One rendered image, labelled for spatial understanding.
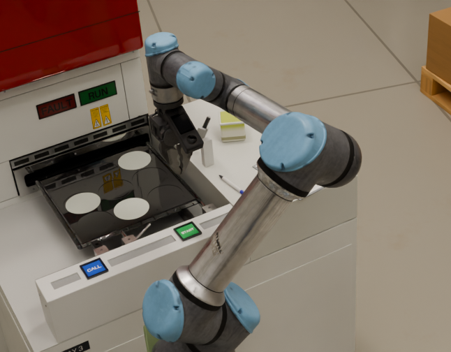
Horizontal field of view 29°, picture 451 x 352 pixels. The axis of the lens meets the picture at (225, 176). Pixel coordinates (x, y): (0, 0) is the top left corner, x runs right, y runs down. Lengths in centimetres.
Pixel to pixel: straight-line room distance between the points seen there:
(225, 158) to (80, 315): 64
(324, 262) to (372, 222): 129
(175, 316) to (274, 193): 30
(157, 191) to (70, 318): 52
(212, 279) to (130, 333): 65
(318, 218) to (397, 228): 139
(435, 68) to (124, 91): 225
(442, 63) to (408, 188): 79
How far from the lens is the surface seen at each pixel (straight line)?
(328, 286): 260
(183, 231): 226
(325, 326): 271
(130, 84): 267
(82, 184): 261
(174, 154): 210
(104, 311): 223
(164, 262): 222
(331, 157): 163
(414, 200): 394
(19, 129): 261
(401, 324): 336
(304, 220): 239
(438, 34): 448
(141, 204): 248
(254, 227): 166
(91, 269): 220
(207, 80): 189
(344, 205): 246
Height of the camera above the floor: 237
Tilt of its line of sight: 35 degrees down
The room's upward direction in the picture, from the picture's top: 5 degrees counter-clockwise
